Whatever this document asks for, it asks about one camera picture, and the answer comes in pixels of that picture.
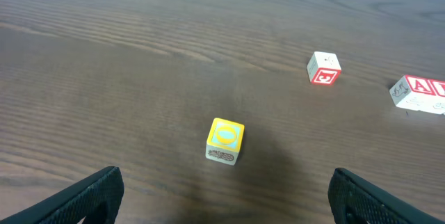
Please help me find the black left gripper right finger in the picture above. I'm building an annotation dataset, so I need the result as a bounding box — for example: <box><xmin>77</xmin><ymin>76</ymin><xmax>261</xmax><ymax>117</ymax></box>
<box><xmin>327</xmin><ymin>168</ymin><xmax>444</xmax><ymax>224</ymax></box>

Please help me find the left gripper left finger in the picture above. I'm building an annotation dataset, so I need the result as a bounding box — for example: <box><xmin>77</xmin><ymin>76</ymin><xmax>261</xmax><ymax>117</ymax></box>
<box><xmin>1</xmin><ymin>166</ymin><xmax>124</xmax><ymax>224</ymax></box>

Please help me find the red letter A block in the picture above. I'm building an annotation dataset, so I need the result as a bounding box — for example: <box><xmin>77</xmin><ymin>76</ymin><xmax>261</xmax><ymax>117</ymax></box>
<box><xmin>389</xmin><ymin>74</ymin><xmax>436</xmax><ymax>111</ymax></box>

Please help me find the white red-sided block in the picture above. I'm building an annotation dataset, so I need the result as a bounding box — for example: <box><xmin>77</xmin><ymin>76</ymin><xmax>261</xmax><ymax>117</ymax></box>
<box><xmin>307</xmin><ymin>51</ymin><xmax>341</xmax><ymax>86</ymax></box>

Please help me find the yellow block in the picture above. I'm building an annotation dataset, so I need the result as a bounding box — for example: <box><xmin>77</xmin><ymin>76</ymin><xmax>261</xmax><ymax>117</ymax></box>
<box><xmin>205</xmin><ymin>118</ymin><xmax>245</xmax><ymax>166</ymax></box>

